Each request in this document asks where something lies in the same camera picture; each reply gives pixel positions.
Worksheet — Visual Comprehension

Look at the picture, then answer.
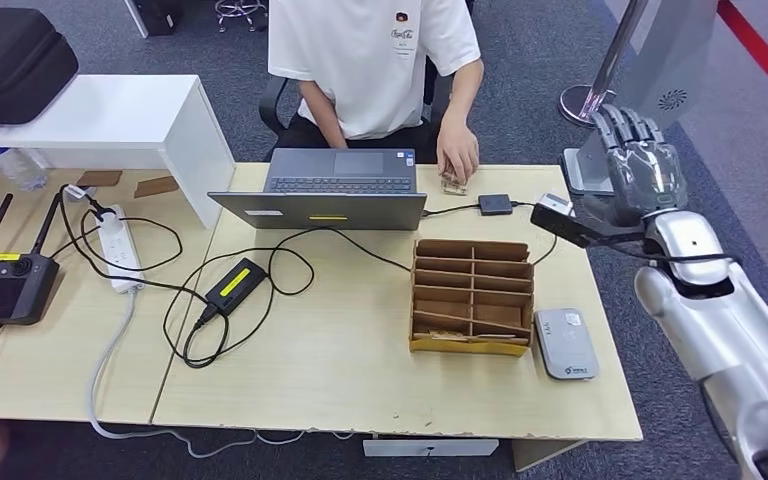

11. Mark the grey card reader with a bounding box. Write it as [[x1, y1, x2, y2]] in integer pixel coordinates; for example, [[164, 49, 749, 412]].
[[533, 307, 601, 382]]

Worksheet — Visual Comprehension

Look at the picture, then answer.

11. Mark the grey laptop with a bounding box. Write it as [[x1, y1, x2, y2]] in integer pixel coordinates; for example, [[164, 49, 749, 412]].
[[206, 147, 429, 232]]

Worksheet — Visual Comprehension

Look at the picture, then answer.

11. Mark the black laptop charger cable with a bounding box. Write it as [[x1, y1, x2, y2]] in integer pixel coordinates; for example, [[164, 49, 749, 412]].
[[161, 227, 413, 370]]

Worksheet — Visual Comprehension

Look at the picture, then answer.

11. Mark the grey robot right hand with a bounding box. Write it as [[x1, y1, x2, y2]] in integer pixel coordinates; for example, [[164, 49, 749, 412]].
[[587, 103, 690, 228]]

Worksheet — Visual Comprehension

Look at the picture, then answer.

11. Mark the white furniture leg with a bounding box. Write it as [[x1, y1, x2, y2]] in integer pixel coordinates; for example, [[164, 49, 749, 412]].
[[122, 0, 151, 40]]

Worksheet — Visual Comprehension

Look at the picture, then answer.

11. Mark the white under-desk bracket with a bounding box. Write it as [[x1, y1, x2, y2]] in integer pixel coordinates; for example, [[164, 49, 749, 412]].
[[362, 437, 501, 459]]

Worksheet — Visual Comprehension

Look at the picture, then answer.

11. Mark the grey kiosk stand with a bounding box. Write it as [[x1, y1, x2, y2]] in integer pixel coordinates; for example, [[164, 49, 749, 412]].
[[561, 0, 721, 197]]

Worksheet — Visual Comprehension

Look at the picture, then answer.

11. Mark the brown cardboard piece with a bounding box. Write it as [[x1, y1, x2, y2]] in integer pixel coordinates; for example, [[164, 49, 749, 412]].
[[75, 170, 124, 189], [133, 175, 181, 200]]

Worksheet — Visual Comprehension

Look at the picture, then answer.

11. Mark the cardboard slotted organizer box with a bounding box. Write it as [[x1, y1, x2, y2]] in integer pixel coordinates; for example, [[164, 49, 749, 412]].
[[409, 238, 535, 358]]

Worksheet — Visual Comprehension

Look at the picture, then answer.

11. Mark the black yellow-labelled power adapter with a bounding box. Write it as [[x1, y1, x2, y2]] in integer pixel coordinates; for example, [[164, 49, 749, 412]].
[[204, 257, 269, 317]]

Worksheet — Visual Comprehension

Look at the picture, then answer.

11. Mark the black mains cable with plug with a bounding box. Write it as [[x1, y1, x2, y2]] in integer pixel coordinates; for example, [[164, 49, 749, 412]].
[[57, 185, 211, 306]]

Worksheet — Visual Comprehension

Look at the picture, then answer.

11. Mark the wooden desk leg panel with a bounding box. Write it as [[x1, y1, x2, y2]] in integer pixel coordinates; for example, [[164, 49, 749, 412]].
[[511, 439, 589, 473]]

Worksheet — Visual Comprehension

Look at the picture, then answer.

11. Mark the clear plastic water bottle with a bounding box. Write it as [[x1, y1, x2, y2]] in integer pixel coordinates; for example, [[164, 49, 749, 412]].
[[0, 147, 49, 193]]

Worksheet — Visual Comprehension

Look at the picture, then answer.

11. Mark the grey power strip cable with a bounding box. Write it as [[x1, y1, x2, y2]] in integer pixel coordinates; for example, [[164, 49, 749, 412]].
[[85, 291, 359, 460]]

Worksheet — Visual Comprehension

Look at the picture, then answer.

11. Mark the short black hub cable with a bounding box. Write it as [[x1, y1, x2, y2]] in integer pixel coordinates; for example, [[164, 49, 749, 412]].
[[421, 203, 481, 219]]

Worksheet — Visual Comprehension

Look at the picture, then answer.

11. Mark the black carrying case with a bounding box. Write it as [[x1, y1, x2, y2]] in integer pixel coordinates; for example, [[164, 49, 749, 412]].
[[0, 6, 81, 139]]

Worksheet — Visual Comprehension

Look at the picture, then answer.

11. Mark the black remote controller with antennas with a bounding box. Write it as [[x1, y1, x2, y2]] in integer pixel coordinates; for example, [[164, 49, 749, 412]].
[[0, 193, 62, 327]]

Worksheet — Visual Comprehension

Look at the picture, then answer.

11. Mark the chrome chair base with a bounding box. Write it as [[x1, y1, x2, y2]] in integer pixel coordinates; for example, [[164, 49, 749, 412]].
[[214, 0, 271, 34]]

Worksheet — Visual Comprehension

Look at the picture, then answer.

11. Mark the black cable with ferrite bead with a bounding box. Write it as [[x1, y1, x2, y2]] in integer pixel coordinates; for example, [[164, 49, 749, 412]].
[[511, 200, 560, 268]]

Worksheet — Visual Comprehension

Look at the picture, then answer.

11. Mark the person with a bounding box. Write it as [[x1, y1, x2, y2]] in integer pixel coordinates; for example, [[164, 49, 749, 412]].
[[267, 0, 485, 166]]

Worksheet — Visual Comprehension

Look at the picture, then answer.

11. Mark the person's left hand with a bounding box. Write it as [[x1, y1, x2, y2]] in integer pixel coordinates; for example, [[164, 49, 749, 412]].
[[435, 113, 481, 188]]

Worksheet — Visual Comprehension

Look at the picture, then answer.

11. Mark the black office chair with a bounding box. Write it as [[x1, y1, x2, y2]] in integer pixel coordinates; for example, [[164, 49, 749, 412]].
[[259, 56, 455, 164]]

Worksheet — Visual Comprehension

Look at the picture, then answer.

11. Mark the white desk shelf riser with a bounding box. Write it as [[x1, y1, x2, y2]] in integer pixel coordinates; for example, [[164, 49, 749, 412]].
[[0, 74, 237, 231]]

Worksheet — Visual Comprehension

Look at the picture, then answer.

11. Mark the white power strip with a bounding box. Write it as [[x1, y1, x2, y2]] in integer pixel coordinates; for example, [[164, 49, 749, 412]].
[[96, 205, 145, 295]]

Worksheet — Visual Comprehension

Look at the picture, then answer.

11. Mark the black cabinet box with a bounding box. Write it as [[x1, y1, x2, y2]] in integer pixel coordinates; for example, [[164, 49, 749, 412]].
[[135, 0, 185, 38]]

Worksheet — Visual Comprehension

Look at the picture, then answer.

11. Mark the small black USB hub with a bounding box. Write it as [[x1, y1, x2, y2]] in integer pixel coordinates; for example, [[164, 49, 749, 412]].
[[477, 193, 514, 217]]

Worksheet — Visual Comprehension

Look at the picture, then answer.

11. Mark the chrome stanchion post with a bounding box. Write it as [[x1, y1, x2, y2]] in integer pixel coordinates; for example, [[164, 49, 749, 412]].
[[558, 0, 650, 129]]

